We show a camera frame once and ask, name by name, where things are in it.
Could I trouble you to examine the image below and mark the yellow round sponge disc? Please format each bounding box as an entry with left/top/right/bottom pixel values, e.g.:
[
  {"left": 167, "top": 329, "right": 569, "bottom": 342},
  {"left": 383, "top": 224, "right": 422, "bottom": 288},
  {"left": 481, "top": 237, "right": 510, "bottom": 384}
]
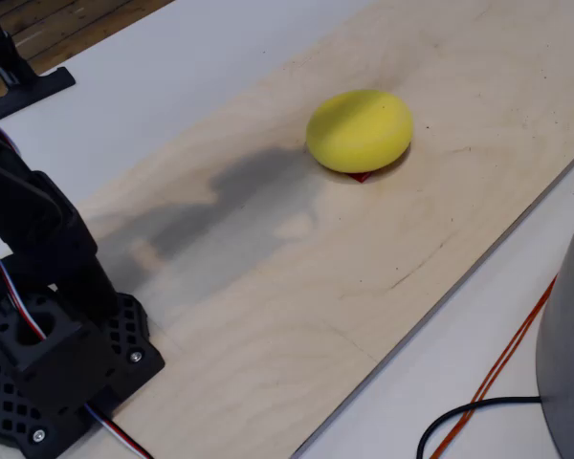
[{"left": 305, "top": 88, "right": 415, "bottom": 175}]

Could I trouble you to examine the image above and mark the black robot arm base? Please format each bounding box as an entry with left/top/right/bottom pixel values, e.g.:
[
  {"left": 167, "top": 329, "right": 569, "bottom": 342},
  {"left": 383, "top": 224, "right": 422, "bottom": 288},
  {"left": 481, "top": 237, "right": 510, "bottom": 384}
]
[{"left": 0, "top": 267, "right": 166, "bottom": 459}]

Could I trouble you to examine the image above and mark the light plywood board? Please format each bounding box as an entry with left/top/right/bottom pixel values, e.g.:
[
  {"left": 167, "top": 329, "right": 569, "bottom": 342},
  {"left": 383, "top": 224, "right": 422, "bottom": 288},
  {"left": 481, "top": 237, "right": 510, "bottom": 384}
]
[{"left": 59, "top": 0, "right": 574, "bottom": 459}]

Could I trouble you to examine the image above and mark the thin orange wire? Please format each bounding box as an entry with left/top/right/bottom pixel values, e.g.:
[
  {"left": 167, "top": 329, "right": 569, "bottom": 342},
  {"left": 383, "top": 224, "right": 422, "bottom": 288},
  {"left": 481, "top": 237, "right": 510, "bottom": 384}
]
[
  {"left": 429, "top": 273, "right": 559, "bottom": 459},
  {"left": 434, "top": 281, "right": 554, "bottom": 459}
]

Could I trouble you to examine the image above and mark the red white black servo cable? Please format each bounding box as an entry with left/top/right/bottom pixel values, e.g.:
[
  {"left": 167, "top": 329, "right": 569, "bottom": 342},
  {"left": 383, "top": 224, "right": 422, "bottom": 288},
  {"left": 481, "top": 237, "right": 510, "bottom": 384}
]
[{"left": 82, "top": 403, "right": 156, "bottom": 459}]

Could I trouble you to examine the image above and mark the thin black cable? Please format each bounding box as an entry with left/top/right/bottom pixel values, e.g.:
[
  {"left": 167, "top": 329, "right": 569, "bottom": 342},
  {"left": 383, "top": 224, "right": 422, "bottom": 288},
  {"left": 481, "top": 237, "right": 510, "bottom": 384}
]
[{"left": 415, "top": 395, "right": 545, "bottom": 459}]

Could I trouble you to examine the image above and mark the black camera stand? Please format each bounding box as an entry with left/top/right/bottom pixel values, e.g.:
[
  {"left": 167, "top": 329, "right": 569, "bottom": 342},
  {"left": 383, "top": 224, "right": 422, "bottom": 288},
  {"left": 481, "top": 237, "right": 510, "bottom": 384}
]
[{"left": 0, "top": 0, "right": 77, "bottom": 121}]

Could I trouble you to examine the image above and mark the large white ring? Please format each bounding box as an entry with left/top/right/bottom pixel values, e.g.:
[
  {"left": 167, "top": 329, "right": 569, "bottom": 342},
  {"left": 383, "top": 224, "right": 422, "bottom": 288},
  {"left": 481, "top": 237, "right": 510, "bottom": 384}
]
[{"left": 534, "top": 181, "right": 574, "bottom": 459}]

